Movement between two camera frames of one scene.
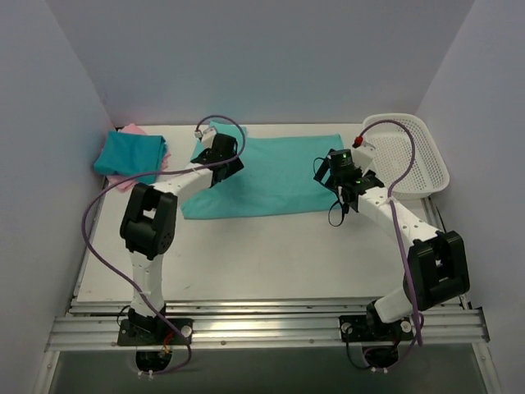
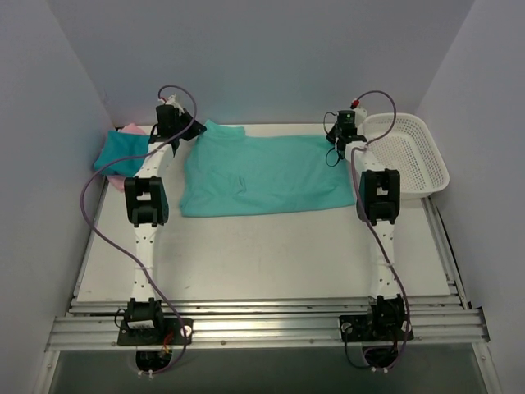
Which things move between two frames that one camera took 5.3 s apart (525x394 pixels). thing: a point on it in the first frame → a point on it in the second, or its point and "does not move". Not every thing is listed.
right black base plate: x=360 y=328 does not move
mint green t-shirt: x=278 y=176 does not move
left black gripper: x=229 y=165 → x=190 y=128
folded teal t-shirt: x=132 y=153 does not move
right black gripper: x=324 y=176 → x=339 y=137
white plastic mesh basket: x=394 y=153 does not move
